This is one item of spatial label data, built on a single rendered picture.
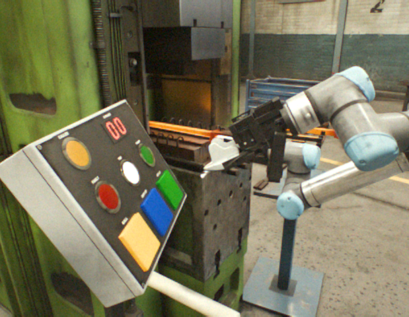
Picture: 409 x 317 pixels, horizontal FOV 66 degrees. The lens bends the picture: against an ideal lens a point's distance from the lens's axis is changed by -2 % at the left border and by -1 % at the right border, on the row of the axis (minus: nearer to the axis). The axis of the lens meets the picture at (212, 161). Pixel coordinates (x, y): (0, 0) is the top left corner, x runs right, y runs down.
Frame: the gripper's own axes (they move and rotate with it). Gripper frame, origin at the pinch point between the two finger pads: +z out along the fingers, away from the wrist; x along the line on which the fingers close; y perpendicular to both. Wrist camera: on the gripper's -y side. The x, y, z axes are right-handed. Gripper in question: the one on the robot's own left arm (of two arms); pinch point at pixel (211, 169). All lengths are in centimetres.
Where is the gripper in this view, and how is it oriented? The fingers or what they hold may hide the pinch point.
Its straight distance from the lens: 69.5
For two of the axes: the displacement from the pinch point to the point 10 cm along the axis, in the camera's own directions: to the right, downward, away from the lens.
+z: -8.6, 4.3, 2.8
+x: -1.3, 3.5, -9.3
